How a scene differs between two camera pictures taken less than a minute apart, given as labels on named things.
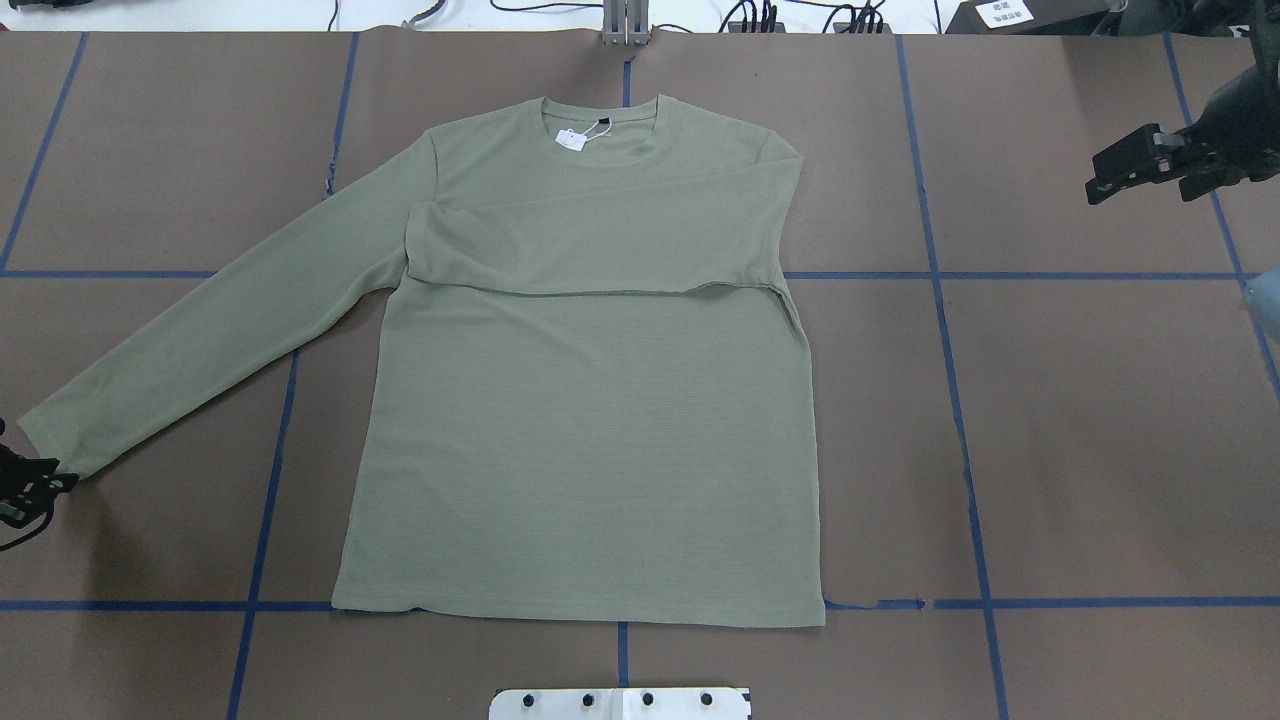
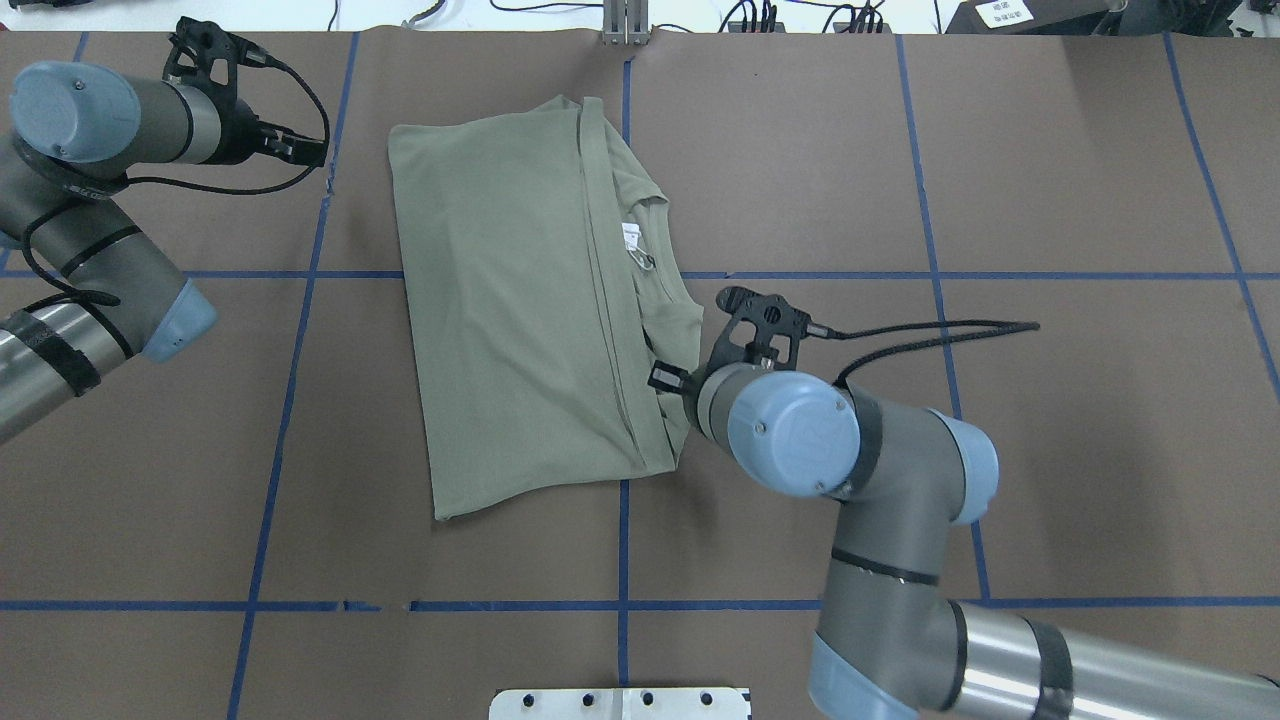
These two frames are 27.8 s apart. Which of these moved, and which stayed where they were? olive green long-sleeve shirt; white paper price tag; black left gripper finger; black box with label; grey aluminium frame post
Moved: white paper price tag; black left gripper finger; olive green long-sleeve shirt
Stayed: black box with label; grey aluminium frame post
